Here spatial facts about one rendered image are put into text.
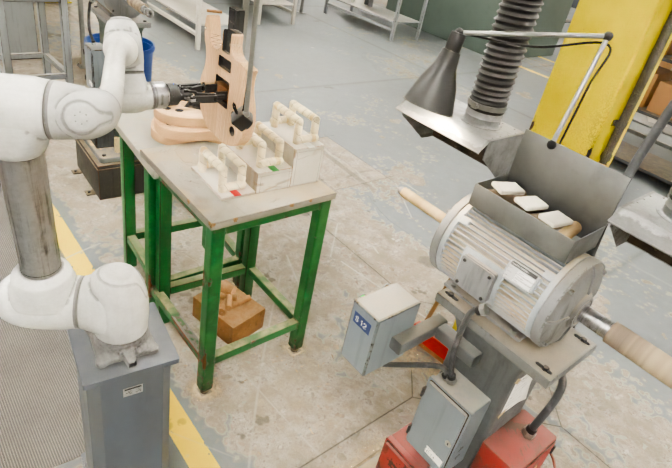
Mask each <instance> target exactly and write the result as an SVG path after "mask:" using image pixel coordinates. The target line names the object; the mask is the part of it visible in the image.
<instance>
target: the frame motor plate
mask: <svg viewBox="0 0 672 468"><path fill-rule="evenodd" d="M435 300H436V301H437V302H438V303H439V304H441V305H442V306H443V307H444V308H446V309H447V310H448V311H449V312H450V313H452V314H453V315H454V316H455V317H457V318H458V319H459V320H460V321H462V319H463V318H464V316H465V314H466V313H467V311H468V310H470V309H471V308H473V307H472V306H470V305H469V304H468V303H466V302H465V301H464V300H463V299H461V298H460V297H459V296H457V295H456V294H455V293H454V292H452V291H451V290H450V289H448V288H445V289H443V290H441V291H439V292H437V294H436V297H435ZM467 326H468V327H469V328H470V329H472V330H473V331H474V332H475V333H476V334H478V335H479V336H480V337H481V338H483V339H484V340H485V341H486V342H488V343H489V344H490V345H491V346H493V347H494V348H495V349H496V350H498V351H499V352H500V353H501V354H502V355H504V356H505V357H506V358H507V359H509V360H510V361H511V362H512V363H514V364H515V365H516V366H517V367H519V368H520V369H521V370H522V371H524V372H525V373H526V374H527V375H528V376H530V377H531V378H532V379H533V380H535V381H536V382H537V383H538V384H540V385H541V386H542V387H543V388H545V389H547V388H549V387H550V386H551V385H552V384H554V383H555V382H556V381H557V380H559V379H560V378H561V377H562V376H564V375H565V374H566V373H567V372H569V371H570V370H571V369H572V368H574V367H575V366H576V365H577V364H579V363H580V362H581V361H582V360H584V359H585V358H586V357H587V356H589V355H590V354H591V353H593V351H594V350H595V348H596V346H597V344H596V343H594V342H593V341H591V340H590V339H588V338H587V337H586V336H584V335H583V334H581V333H580V332H579V331H577V330H576V329H574V328H573V327H572V328H571V329H570V330H569V331H568V332H567V334H566V335H565V336H564V337H563V339H562V340H560V341H558V342H555V343H552V344H550V345H548V346H546V347H539V346H538V345H536V344H535V343H534V342H532V341H531V339H530V338H528V337H526V338H524V339H523V340H521V341H520V342H517V341H516V340H514V339H513V338H512V337H510V336H509V335H508V334H507V333H505V332H504V331H503V330H501V329H500V328H499V327H497V326H496V325H495V324H494V323H492V322H491V321H490V320H488V319H487V318H486V317H485V316H481V315H480V316H477V315H476V313H475V314H474V315H473V316H472V317H471V319H470V321H469V323H468V324H467Z"/></svg>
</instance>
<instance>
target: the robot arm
mask: <svg viewBox="0 0 672 468"><path fill-rule="evenodd" d="M103 52H104V55H105V61H104V67H103V73H102V80H101V86H100V87H99V88H86V87H85V86H81V85H76V84H71V83H67V82H62V81H56V80H50V79H44V78H40V77H36V76H29V75H19V74H6V73H0V183H1V188H2V192H3V197H4V201H5V206H6V208H7V213H8V217H9V222H10V227H11V231H12V236H13V240H14V245H15V249H16V254H17V259H18V264H17V265H16V266H15V268H14V269H13V270H12V272H11V274H10V275H8V276H7V277H6V278H4V279H3V280H2V281H1V282H0V317H1V318H2V319H3V320H5V321H6V322H8V323H11V324H13V325H16V326H19V327H24V328H31V329H47V330H65V329H82V330H85V332H86V333H87V334H88V335H89V337H90V340H91V344H92V347H93V350H94V353H95V357H96V360H95V365H96V367H97V368H105V367H106V366H108V365H110V364H113V363H117V362H120V361H124V362H125V363H126V365H127V366H128V368H130V369H131V368H134V367H135V366H137V364H136V357H138V356H142V355H146V354H155V353H157V352H158V351H159V345H158V344H157V343H156V342H155V341H154V339H153V337H152V334H151V332H150V330H149V327H148V318H149V298H148V291H147V287H146V284H145V282H144V280H143V278H142V276H141V274H140V273H139V271H138V270H137V269H136V268H135V267H133V266H131V265H129V264H126V263H122V262H114V263H108V264H105V265H103V266H101V267H99V268H98V269H96V270H95V271H94V272H93V273H92V274H90V275H86V276H84V275H76V272H75V271H74V269H73V268H72V267H71V264H70V263H69V262H68V261H67V260H66V259H64V258H62V257H60V251H59V244H58V238H57V231H56V225H55V218H54V212H53V205H52V199H51V192H50V186H49V179H48V173H47V166H46V160H45V153H44V152H45V150H46V149H47V147H48V145H49V140H50V139H53V140H72V139H84V140H89V139H95V138H99V137H102V136H104V135H106V134H108V133H109V132H111V131H112V130H113V129H114V128H115V127H116V126H117V124H118V122H119V120H120V117H121V113H139V112H144V111H146V110H151V109H152V110H154V109H163V108H164V109H165V108H167V107H168V106H176V105H179V103H180V101H190V104H196V103H217V100H227V92H228V91H217V84H205V82H202V84H201V83H200V82H198V83H186V84H176V83H164V82H162V81H158V82H147V81H146V79H145V75H144V56H143V46H142V40H141V35H140V32H139V29H138V27H137V25H136V24H135V22H134V21H132V20H131V19H130V18H128V17H122V16H117V17H112V18H111V19H110V20H108V21H107V24H106V26H105V31H104V39H103ZM204 91H205V92H204ZM212 92H215V93H212ZM193 94H194V96H193Z"/></svg>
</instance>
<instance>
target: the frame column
mask: <svg viewBox="0 0 672 468"><path fill-rule="evenodd" d="M455 319H456V326H457V330H456V332H457V331H458V329H459V326H460V324H461V322H462V321H460V320H459V319H458V318H457V317H455ZM462 337H464V338H465V339H466V340H467V341H468V342H470V343H471V344H472V345H473V346H475V347H476V348H477V349H478V350H479V351H481V352H482V353H483V354H482V356H481V359H480V361H479V363H477V364H476V365H474V366H473V367H471V368H470V367H469V366H468V365H466V364H465V363H464V362H463V361H462V360H461V359H460V358H458V357H457V356H456V357H455V364H454V368H456V369H457V370H458V371H459V372H460V373H461V374H462V375H463V376H465V377H466V378H467V379H468V380H469V381H470V382H471V383H472V384H474V385H475V386H476V387H477V388H478V389H479V390H480V391H482V392H483V393H484V394H485V395H486V396H487V397H488V398H489V399H490V400H491V403H490V405H489V407H488V409H487V411H486V413H485V415H484V417H483V419H482V421H481V423H480V425H479V427H478V429H477V431H476V433H475V435H474V437H473V439H472V441H471V443H470V445H469V447H468V450H467V452H466V454H465V456H464V458H463V460H462V461H460V462H459V463H458V464H457V465H455V466H454V467H455V468H470V466H471V464H472V462H473V460H474V458H475V456H476V454H477V452H478V450H479V448H480V446H481V444H482V442H483V441H484V440H485V439H487V438H488V437H489V436H490V435H492V434H493V433H494V432H495V431H497V430H498V429H499V428H500V427H502V426H503V425H504V424H505V423H507V422H508V421H509V420H510V419H512V418H513V417H514V416H515V415H517V414H518V413H519V412H520V411H521V410H522V408H523V406H524V404H525V402H526V400H527V399H528V397H529V395H530V393H531V391H532V389H533V387H534V386H535V384H536V381H535V380H533V379H532V378H531V377H530V376H528V375H527V374H526V373H525V372H524V371H522V370H521V369H520V368H519V367H517V366H516V365H515V364H514V363H512V362H511V361H510V360H509V359H507V358H506V357H505V356H504V355H502V354H501V353H500V352H499V351H498V350H496V349H495V348H494V347H493V346H491V345H490V344H489V343H488V342H486V341H485V340H484V339H483V338H481V337H480V336H479V335H478V334H476V333H475V332H474V331H473V330H472V329H470V328H469V327H468V326H467V327H466V329H465V331H464V334H463V336H462ZM449 355H450V350H448V352H447V355H446V357H445V360H444V362H443V365H445V366H446V367H447V368H448V360H449Z"/></svg>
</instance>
